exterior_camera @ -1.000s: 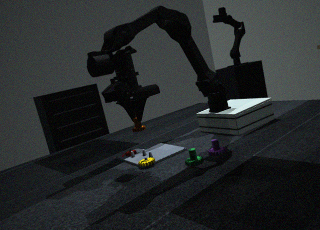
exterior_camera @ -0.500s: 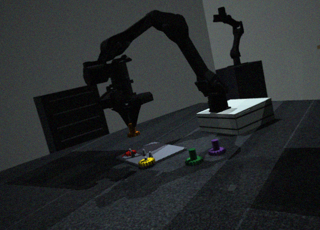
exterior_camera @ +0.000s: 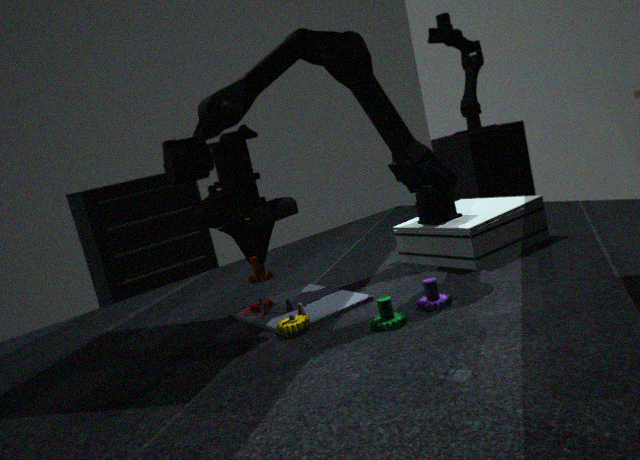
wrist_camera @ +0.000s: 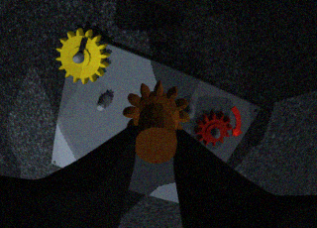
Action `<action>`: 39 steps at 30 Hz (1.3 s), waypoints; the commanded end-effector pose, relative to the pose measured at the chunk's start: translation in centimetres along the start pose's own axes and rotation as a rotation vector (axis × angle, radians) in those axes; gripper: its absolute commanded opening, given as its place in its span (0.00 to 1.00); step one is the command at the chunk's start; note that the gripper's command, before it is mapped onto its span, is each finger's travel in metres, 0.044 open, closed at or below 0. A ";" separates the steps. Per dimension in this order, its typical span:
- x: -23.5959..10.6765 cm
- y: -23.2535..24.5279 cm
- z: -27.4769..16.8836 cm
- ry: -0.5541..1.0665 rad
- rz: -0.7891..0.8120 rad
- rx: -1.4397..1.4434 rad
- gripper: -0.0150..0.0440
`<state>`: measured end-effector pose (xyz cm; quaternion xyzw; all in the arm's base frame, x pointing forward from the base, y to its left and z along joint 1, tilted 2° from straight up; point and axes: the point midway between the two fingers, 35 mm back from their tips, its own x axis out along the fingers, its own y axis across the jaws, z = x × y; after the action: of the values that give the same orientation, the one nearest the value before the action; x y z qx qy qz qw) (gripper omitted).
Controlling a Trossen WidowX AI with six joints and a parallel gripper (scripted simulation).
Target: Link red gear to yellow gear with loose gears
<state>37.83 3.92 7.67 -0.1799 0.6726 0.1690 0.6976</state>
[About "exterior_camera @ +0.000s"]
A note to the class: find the purple gear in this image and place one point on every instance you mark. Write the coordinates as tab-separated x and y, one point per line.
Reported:
433	299

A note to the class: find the green gear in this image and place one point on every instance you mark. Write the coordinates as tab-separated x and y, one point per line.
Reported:
387	319

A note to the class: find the yellow gear with black stripe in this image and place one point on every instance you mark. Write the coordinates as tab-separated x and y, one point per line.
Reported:
286	325

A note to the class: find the brown gear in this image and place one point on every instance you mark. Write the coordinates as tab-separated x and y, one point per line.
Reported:
259	272

